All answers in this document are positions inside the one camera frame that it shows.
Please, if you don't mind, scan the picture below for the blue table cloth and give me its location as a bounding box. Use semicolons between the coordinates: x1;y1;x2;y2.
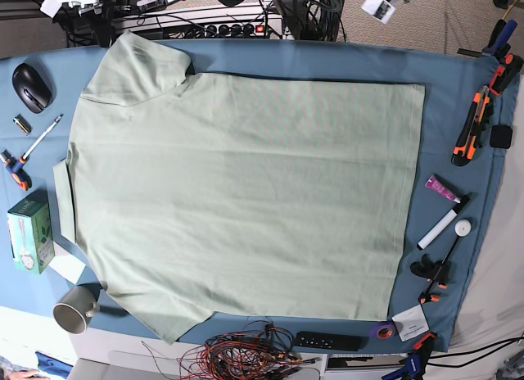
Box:
1;39;523;350

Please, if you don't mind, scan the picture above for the green tea box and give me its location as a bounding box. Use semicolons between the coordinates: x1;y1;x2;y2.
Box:
7;190;55;274

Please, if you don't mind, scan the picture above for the white round cap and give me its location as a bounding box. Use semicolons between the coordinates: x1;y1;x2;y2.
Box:
454;219;472;238

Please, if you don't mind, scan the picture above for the black power strip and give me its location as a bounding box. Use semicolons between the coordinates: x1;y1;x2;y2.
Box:
184;23;268;38

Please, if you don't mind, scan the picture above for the purple tape roll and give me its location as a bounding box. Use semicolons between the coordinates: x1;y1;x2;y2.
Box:
369;320;397;340

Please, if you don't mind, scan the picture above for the purple glue tube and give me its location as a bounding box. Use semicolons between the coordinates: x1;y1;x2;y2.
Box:
425;174;462;204

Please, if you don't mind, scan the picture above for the white ballpoint pen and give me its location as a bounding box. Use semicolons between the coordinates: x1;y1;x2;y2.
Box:
21;114;63;161

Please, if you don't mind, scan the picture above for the orange black spring clamp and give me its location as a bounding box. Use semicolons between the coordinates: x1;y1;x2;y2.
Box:
489;53;523;96

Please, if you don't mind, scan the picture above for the orange black utility knife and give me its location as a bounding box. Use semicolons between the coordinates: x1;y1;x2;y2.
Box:
451;85;490;167

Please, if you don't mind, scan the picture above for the blue orange screwdriver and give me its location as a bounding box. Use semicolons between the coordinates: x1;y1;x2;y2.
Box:
1;150;31;191

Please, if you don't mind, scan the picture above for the black orange bar clamp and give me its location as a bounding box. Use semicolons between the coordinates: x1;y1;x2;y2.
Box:
409;235;461;305

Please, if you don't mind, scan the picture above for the black remote control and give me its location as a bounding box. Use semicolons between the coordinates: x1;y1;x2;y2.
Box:
294;331;368;351

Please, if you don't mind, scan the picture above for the white black marker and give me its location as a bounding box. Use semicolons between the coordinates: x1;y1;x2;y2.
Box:
417;195;471;251

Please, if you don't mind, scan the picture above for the pale green T-shirt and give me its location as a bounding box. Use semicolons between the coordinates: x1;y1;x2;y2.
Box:
53;33;425;343

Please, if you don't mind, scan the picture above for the black square pad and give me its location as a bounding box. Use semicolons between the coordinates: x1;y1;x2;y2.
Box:
490;124;513;150

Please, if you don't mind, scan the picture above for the white paper card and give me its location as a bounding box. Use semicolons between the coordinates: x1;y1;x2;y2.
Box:
392;304;429;342

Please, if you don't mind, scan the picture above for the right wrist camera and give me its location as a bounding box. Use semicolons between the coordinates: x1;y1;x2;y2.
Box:
40;0;62;18

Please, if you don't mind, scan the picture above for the black computer mouse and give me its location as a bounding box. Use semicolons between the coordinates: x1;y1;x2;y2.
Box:
12;63;52;114

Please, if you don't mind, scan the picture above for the grey ceramic mug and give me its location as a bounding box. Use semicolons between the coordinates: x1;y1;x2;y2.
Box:
52;286;100;335

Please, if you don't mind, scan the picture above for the blue black bar clamp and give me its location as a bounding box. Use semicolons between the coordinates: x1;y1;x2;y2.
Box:
382;332;436;380

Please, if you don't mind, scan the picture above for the small battery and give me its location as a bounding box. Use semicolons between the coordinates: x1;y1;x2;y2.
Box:
13;115;32;135

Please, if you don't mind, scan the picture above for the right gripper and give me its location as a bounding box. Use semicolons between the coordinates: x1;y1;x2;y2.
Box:
61;0;101;8

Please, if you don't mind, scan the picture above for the red black wire bundle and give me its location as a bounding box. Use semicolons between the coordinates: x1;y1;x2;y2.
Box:
141;311;321;380

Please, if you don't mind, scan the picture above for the white paper sheet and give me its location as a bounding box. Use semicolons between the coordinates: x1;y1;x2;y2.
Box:
48;242;86;284

